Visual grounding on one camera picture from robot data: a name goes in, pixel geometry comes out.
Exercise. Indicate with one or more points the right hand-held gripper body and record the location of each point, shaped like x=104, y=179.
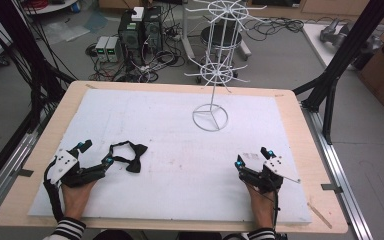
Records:
x=270, y=170

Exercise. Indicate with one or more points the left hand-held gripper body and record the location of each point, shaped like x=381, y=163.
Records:
x=63, y=165

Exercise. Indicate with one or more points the black bow tie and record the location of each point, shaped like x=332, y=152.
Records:
x=138, y=152

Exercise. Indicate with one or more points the person's right hand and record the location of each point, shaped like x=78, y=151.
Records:
x=261, y=204

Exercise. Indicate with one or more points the grey tape piece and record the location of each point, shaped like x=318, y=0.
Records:
x=331, y=187
x=25, y=172

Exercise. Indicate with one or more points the wooden table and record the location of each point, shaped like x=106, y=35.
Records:
x=296, y=110

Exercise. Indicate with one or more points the white foam mat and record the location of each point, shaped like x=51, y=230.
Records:
x=180, y=173

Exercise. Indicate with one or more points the person's left striped sleeve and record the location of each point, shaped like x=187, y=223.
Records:
x=68, y=228

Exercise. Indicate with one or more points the person's striped sleeve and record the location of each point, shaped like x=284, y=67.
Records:
x=262, y=234
x=68, y=228

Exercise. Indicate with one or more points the person's right striped sleeve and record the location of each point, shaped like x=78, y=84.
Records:
x=262, y=234

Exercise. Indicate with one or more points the wooden stick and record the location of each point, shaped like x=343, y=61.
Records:
x=320, y=215

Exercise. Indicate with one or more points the grey power supply unit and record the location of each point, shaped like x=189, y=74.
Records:
x=113, y=49
x=102, y=48

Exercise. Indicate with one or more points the black computer tower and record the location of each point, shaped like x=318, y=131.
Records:
x=130, y=36
x=153, y=30

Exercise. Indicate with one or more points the black round stool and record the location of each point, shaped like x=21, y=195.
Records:
x=221, y=37

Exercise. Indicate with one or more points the grey robot part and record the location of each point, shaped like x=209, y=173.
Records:
x=341, y=33

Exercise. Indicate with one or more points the white box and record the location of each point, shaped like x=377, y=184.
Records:
x=137, y=14

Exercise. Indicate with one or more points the aluminium rail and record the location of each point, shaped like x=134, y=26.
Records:
x=336, y=166
x=6, y=166

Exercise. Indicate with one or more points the black metal frame strut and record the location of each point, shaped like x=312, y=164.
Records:
x=343, y=60

